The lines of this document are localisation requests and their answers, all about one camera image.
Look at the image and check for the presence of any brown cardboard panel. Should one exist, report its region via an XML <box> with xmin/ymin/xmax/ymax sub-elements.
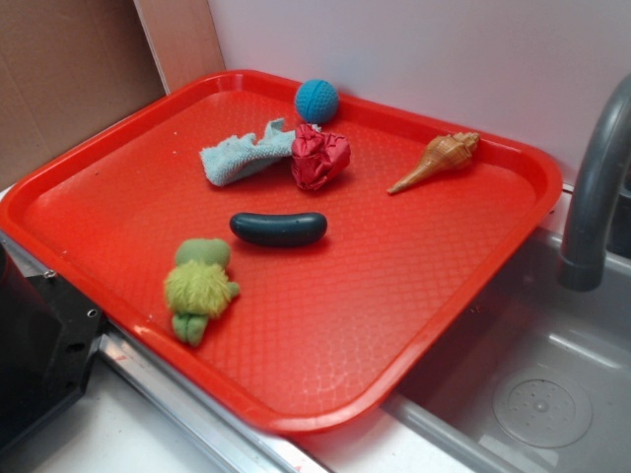
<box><xmin>1</xmin><ymin>1</ymin><xmax>224</xmax><ymax>188</ymax></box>

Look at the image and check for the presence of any grey toy faucet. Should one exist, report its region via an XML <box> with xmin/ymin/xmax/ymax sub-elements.
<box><xmin>558</xmin><ymin>77</ymin><xmax>630</xmax><ymax>292</ymax></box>

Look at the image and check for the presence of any tan conch seashell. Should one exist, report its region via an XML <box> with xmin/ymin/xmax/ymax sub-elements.
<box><xmin>387</xmin><ymin>132</ymin><xmax>480</xmax><ymax>195</ymax></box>

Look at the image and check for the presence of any blue rubber ball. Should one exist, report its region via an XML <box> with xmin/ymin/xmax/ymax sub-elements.
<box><xmin>294</xmin><ymin>79</ymin><xmax>339</xmax><ymax>124</ymax></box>

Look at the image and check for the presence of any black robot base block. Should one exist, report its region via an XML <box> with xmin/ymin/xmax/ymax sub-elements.
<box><xmin>1</xmin><ymin>249</ymin><xmax>105</xmax><ymax>453</ymax></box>

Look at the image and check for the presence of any crumpled red cloth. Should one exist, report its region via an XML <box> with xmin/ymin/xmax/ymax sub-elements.
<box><xmin>291</xmin><ymin>124</ymin><xmax>351</xmax><ymax>190</ymax></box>

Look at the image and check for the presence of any dark green toy cucumber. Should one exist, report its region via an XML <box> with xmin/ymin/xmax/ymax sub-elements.
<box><xmin>229</xmin><ymin>212</ymin><xmax>328</xmax><ymax>247</ymax></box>

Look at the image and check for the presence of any red plastic tray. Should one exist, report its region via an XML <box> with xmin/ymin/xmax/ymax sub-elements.
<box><xmin>1</xmin><ymin>71</ymin><xmax>562</xmax><ymax>434</ymax></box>

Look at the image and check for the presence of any green plush animal toy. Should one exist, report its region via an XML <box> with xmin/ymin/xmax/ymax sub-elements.
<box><xmin>164</xmin><ymin>238</ymin><xmax>241</xmax><ymax>347</ymax></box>

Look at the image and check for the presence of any light blue cloth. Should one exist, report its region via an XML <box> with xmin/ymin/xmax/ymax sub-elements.
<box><xmin>199</xmin><ymin>118</ymin><xmax>296</xmax><ymax>187</ymax></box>

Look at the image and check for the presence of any grey plastic sink basin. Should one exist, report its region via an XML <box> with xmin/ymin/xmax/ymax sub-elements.
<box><xmin>295</xmin><ymin>184</ymin><xmax>631</xmax><ymax>473</ymax></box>

